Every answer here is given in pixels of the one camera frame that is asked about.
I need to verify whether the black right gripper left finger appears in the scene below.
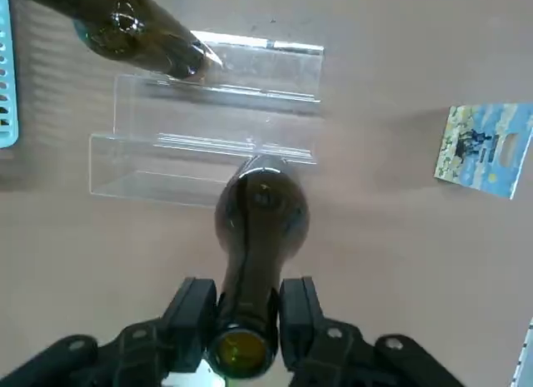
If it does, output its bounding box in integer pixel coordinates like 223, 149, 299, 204
0, 277, 217, 387

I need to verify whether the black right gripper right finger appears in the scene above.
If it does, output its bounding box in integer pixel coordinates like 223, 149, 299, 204
278, 276, 466, 387

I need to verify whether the square-shouldered brown wine bottle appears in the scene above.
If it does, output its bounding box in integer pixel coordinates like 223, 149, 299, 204
12, 0, 224, 81

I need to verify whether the sloped-shoulder brown wine bottle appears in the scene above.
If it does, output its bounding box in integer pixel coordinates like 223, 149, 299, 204
206, 153, 312, 380

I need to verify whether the blue printed paper bag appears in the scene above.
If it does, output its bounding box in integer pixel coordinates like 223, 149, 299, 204
433, 102, 533, 201

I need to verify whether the aluminium table edge rail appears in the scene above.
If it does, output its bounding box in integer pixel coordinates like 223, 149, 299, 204
511, 315, 533, 387

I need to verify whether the clear acrylic stepped shelf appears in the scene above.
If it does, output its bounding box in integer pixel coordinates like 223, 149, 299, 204
88, 27, 326, 209

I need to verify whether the light blue plastic basket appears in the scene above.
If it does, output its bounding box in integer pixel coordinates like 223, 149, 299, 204
0, 0, 22, 150

